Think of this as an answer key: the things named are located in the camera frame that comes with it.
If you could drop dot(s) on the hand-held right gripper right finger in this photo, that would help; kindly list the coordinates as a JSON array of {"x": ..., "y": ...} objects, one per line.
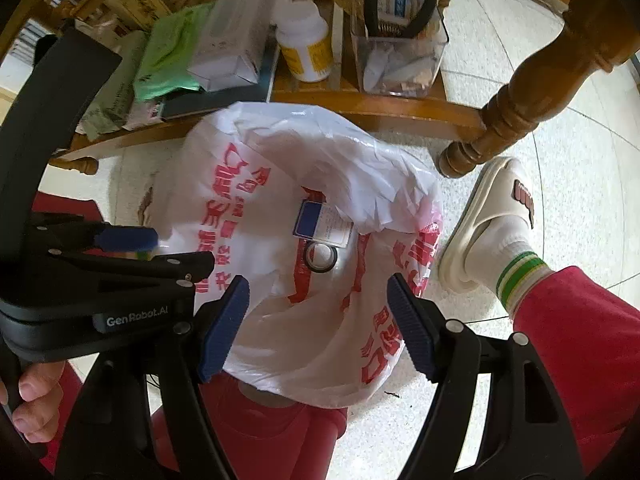
[{"x": 410, "y": 330}]

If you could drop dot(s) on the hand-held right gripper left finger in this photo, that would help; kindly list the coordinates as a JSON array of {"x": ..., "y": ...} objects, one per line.
[{"x": 222, "y": 332}]

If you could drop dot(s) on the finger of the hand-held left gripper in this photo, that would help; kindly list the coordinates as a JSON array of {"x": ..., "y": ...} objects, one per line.
[
  {"x": 170, "y": 267},
  {"x": 127, "y": 240}
]

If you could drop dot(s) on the white plastic bag red print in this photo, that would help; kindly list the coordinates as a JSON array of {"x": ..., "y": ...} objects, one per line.
[{"x": 350, "y": 180}]

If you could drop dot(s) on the person's left hand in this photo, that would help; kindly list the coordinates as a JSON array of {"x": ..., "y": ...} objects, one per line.
[{"x": 40, "y": 400}]

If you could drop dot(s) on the black tape roll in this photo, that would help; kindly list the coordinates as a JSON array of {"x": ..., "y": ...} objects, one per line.
[{"x": 307, "y": 259}]

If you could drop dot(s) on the white pink leaflet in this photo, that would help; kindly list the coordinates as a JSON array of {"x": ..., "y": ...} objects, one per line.
[{"x": 142, "y": 115}]

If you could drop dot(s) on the white sock green stripes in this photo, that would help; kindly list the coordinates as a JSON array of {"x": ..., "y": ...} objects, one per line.
[{"x": 520, "y": 265}]

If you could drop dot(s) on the grey-green wet wipes pack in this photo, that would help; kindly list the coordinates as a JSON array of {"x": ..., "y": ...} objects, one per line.
[{"x": 115, "y": 95}]

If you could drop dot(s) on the small blue white box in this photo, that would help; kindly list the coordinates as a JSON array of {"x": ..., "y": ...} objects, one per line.
[{"x": 312, "y": 217}]

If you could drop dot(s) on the white slipper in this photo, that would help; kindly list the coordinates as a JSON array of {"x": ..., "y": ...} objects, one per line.
[{"x": 495, "y": 195}]

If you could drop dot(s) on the dark grey notebook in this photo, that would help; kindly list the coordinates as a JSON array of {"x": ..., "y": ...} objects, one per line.
[{"x": 215, "y": 100}]

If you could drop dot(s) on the person in red trousers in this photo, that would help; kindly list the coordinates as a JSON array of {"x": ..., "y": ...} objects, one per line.
[{"x": 575, "y": 360}]

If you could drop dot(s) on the green soft packet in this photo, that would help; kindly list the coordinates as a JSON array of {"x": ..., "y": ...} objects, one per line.
[{"x": 165, "y": 55}]

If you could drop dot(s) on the long white box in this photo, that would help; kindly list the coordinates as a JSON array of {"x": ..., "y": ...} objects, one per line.
[{"x": 230, "y": 35}]

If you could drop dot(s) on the beige printed box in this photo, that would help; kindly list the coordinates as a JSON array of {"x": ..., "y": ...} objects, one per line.
[{"x": 135, "y": 5}]

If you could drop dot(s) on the white paper scraps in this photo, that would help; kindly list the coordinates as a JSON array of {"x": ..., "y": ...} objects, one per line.
[{"x": 395, "y": 67}]

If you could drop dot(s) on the clear plastic container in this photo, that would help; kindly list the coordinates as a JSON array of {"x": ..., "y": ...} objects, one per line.
[{"x": 430, "y": 60}]

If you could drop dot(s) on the white bottle yellow label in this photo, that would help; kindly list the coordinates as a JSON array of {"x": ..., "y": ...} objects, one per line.
[{"x": 300, "y": 30}]

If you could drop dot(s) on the black scissors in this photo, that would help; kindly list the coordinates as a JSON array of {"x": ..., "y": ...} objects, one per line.
[{"x": 371, "y": 10}]

